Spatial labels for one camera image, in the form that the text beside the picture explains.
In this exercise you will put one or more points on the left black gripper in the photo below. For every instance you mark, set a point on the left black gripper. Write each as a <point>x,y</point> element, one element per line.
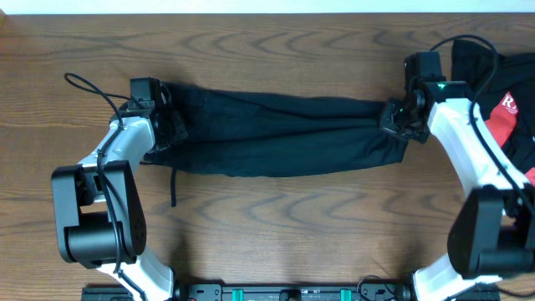
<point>179,133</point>

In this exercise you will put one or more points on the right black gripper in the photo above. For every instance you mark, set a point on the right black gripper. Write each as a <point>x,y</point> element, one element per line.
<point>387,122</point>

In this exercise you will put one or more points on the black pants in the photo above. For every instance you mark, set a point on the black pants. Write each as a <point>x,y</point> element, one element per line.
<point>250,134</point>

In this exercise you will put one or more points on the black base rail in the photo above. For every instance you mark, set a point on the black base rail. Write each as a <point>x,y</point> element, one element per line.
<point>368,290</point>

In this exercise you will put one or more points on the black red shirt pile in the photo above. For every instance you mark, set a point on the black red shirt pile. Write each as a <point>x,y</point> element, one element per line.
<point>507,103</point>

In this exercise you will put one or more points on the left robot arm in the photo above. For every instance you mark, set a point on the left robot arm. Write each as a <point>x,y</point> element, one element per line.
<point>99,219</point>

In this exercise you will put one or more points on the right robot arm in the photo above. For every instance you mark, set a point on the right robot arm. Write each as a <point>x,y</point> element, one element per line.
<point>492,238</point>

